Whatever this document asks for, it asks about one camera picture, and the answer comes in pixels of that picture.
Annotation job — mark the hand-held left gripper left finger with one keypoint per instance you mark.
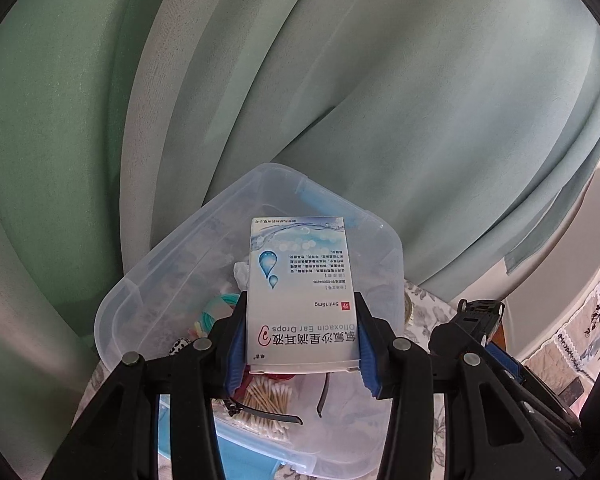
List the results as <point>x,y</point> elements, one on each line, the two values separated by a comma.
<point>237,355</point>

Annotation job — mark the green curtain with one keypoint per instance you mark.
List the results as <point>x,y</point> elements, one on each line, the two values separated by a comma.
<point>380,110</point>

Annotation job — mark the white blue medicine box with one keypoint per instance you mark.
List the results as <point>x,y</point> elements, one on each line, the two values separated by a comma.
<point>300,300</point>

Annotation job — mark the white paper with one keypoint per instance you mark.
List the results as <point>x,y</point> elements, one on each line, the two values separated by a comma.
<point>242,275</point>

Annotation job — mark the white headboard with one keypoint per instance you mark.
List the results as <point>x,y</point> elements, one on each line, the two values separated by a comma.
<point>570,260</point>

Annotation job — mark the cotton swab pack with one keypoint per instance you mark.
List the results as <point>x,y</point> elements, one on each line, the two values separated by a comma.
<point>270,400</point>

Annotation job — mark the clear plastic container blue latches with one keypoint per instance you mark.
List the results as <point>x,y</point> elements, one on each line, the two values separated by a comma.
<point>330,410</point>

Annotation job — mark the black toothed headband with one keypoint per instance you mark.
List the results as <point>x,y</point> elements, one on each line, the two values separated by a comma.
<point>275,416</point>

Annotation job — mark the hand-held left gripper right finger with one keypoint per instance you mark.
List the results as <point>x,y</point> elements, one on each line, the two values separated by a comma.
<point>367,360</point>

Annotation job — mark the quilted lace-trimmed cover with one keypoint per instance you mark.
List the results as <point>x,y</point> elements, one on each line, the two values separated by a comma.
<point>580,330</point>

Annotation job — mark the grey floral blanket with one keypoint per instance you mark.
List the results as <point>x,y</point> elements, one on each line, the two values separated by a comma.
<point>430,310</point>

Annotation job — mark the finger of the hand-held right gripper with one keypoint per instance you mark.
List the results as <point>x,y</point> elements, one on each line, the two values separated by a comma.
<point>465,325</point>
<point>505,360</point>

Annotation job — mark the leopard print scrunchie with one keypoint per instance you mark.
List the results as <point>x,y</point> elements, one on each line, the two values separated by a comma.
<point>180,346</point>

